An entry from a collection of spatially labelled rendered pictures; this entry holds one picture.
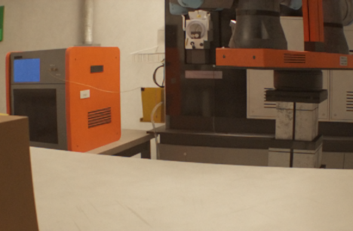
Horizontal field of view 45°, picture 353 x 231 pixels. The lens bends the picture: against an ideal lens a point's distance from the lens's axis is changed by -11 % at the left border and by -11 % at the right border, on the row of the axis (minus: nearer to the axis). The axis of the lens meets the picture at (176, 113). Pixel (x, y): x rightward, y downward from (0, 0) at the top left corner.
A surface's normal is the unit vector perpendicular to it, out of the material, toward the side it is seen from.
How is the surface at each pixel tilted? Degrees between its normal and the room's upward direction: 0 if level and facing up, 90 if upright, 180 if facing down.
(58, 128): 90
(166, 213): 0
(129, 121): 90
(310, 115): 90
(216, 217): 0
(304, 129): 90
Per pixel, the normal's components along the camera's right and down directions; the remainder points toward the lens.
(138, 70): -0.36, 0.11
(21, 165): 0.92, 0.04
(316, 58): 0.64, 0.09
